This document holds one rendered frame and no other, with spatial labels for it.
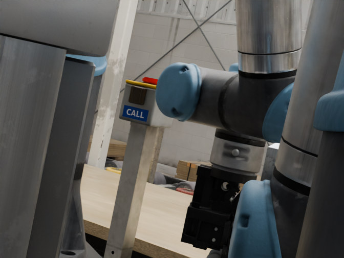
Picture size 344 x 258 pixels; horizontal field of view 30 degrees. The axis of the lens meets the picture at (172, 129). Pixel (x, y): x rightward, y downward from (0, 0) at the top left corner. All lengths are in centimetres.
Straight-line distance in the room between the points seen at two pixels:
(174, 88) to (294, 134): 40
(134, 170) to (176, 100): 32
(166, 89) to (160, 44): 945
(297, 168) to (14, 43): 25
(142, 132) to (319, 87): 71
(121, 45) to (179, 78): 155
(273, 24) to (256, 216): 32
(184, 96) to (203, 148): 880
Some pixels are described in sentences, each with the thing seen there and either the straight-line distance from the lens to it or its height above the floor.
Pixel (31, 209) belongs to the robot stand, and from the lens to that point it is 25.
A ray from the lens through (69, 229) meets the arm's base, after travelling 55.
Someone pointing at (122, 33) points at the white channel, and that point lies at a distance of 237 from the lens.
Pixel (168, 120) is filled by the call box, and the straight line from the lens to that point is 113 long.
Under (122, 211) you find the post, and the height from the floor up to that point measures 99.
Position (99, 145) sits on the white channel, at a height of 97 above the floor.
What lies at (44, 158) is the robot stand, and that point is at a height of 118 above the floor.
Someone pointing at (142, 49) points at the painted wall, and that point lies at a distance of 1049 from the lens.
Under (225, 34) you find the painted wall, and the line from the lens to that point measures 966.
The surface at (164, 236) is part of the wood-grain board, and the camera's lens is 144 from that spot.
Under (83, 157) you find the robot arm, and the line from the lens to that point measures 55.
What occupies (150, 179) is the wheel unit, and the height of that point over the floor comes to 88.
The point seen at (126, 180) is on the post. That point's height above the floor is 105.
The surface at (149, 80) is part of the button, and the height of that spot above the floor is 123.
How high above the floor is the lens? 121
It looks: 3 degrees down
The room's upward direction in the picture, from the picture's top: 12 degrees clockwise
